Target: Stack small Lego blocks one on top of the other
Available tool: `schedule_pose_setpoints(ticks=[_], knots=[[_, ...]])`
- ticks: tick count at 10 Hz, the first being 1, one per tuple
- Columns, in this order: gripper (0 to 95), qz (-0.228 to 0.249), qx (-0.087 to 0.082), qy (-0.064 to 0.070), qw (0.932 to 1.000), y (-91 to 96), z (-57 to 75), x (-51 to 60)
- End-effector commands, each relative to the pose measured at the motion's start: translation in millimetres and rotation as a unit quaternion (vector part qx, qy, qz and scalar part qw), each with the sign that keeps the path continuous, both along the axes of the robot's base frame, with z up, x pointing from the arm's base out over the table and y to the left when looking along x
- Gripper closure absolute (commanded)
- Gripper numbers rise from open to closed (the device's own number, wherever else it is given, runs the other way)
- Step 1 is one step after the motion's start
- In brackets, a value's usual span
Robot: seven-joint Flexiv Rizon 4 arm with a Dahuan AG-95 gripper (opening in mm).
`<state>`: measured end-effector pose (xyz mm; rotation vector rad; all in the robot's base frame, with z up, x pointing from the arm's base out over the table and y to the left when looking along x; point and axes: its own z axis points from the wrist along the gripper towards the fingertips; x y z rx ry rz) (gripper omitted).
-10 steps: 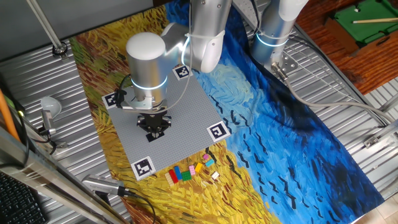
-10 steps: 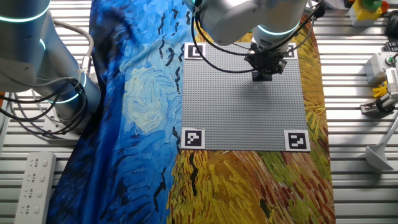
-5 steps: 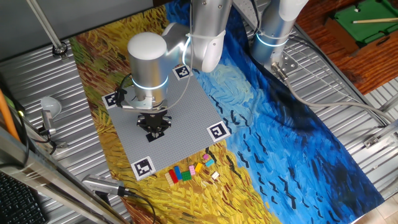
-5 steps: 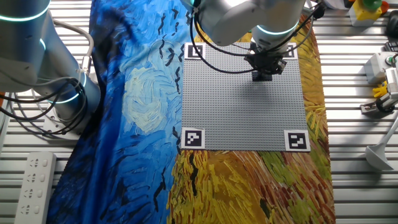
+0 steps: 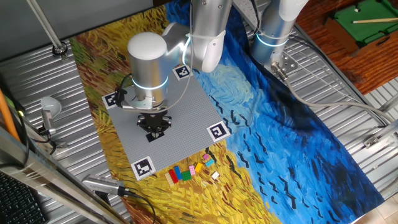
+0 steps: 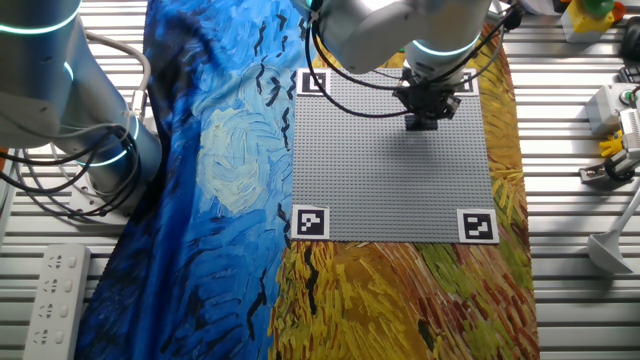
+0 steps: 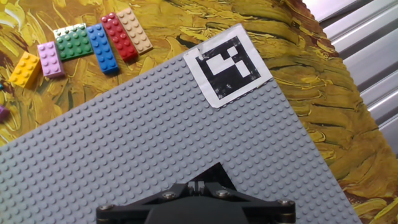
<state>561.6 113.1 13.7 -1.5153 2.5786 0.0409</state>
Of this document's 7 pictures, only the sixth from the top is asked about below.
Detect yellow plastic toy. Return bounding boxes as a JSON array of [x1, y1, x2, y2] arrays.
[[598, 129, 625, 158]]

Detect painted print tablecloth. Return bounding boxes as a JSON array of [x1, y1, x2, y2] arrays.
[[74, 0, 541, 360]]

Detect black keypad device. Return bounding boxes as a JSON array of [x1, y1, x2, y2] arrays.
[[617, 64, 640, 85]]

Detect grey bracket black ring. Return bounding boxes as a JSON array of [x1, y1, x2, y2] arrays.
[[578, 149, 640, 190]]

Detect white dome lamp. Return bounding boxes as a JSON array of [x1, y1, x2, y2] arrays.
[[586, 184, 640, 275]]

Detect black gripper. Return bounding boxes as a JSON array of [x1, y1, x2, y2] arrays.
[[392, 82, 461, 126]]

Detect grey Lego baseplate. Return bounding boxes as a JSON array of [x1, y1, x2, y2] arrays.
[[289, 67, 501, 245]]

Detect white box green button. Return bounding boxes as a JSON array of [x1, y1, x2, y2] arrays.
[[584, 82, 637, 137]]

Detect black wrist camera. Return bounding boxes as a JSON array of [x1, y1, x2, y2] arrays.
[[502, 3, 525, 32]]

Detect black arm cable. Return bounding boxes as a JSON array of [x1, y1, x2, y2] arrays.
[[310, 7, 517, 94], [303, 14, 411, 120]]

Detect white power strip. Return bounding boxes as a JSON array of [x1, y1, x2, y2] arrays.
[[22, 243, 92, 360]]

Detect black white fiducial marker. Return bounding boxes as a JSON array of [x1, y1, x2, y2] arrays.
[[295, 67, 332, 97], [457, 69, 480, 97], [456, 208, 500, 245], [290, 204, 332, 242]]

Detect black Lego plate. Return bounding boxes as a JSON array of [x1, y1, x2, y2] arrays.
[[404, 114, 439, 133]]

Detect silver robot mounting plate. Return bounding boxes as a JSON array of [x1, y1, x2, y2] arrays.
[[68, 164, 132, 226]]

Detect white ribbed device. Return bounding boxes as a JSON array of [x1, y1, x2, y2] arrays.
[[618, 107, 640, 161]]

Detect yellow green toy block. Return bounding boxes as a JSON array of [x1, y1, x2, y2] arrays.
[[567, 0, 627, 36]]

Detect black round object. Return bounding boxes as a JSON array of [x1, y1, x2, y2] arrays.
[[619, 29, 640, 62]]

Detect thick grey cable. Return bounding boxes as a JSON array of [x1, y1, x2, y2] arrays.
[[82, 30, 153, 124]]

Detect black cable bundle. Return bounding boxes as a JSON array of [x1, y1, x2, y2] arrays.
[[0, 124, 146, 219]]

